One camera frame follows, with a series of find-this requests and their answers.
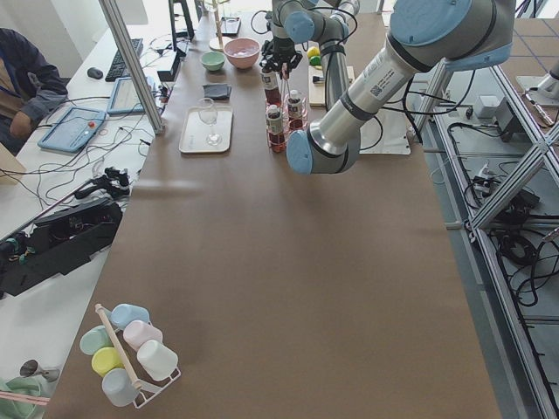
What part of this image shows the white wire cup rack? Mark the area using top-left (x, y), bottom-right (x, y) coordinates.
top-left (94, 304), bottom-right (182, 409)

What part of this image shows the tea bottle near handle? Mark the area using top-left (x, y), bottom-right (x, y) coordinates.
top-left (287, 89), bottom-right (304, 131)

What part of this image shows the tea bottle at basket end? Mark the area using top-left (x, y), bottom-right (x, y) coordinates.
top-left (266, 104), bottom-right (286, 153)

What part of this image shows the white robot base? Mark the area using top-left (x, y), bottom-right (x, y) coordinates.
top-left (360, 109), bottom-right (411, 155)

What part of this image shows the grey blue cup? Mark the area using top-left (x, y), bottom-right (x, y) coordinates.
top-left (101, 368), bottom-right (140, 407)

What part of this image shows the small green bowl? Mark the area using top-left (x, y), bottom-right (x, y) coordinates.
top-left (0, 375), bottom-right (53, 419)

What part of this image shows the pink cup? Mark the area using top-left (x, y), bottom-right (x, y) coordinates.
top-left (123, 319), bottom-right (163, 351)

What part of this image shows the black keyboard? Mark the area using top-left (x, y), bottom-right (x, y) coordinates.
top-left (104, 38), bottom-right (144, 83)

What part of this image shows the cream rabbit tray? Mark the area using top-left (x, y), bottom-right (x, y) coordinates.
top-left (178, 105), bottom-right (233, 154)

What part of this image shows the teach pendant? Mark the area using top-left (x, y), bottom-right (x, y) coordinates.
top-left (38, 106), bottom-right (107, 153)
top-left (107, 77), bottom-right (144, 116)

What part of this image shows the steel jigger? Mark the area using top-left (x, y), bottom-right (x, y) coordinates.
top-left (19, 359), bottom-right (60, 382)

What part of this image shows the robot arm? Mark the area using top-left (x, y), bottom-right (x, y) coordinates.
top-left (286, 1), bottom-right (515, 175)
top-left (259, 1), bottom-right (369, 121)

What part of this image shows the black computer mouse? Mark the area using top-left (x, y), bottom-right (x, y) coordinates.
top-left (87, 67), bottom-right (104, 79)

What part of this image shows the bamboo cutting board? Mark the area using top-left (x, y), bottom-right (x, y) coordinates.
top-left (307, 65), bottom-right (355, 107)

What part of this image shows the reacher grabber tool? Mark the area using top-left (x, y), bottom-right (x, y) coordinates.
top-left (1, 167), bottom-right (130, 242)

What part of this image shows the black machine part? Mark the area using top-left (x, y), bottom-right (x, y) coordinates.
top-left (1, 197), bottom-right (122, 296)

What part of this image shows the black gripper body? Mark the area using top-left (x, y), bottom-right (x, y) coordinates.
top-left (260, 37), bottom-right (302, 72)

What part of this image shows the person in black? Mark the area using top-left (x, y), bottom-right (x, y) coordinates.
top-left (1, 28), bottom-right (67, 155)

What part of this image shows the light blue cup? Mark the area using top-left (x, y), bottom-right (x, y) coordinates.
top-left (109, 303), bottom-right (150, 330)

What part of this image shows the mint green bowl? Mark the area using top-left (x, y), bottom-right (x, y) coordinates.
top-left (200, 51), bottom-right (225, 72)

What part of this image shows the copper wire bottle basket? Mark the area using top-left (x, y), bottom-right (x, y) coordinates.
top-left (266, 71), bottom-right (307, 152)

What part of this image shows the black box with label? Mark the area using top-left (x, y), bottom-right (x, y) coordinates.
top-left (155, 51), bottom-right (181, 82)

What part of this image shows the wine glass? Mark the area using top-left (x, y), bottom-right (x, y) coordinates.
top-left (197, 98), bottom-right (221, 146)

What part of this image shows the tea bottle grasped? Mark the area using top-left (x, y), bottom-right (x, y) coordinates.
top-left (260, 68), bottom-right (281, 106)

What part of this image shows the aluminium frame post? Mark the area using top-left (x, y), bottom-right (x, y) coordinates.
top-left (99, 0), bottom-right (164, 134)

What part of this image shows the yellow cup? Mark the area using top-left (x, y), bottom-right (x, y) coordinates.
top-left (91, 347), bottom-right (123, 377)

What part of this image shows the whole lemon upper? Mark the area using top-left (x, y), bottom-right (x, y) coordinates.
top-left (307, 46), bottom-right (321, 59)

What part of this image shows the grey folded cloth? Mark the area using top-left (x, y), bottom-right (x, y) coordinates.
top-left (203, 84), bottom-right (231, 101)

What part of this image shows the pink bowl of ice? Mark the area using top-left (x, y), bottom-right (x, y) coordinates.
top-left (224, 38), bottom-right (260, 70)

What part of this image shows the mint green cup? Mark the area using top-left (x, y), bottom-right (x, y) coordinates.
top-left (79, 325), bottom-right (113, 356)

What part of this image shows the cream white cup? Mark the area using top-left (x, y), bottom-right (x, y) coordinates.
top-left (136, 340), bottom-right (178, 381)

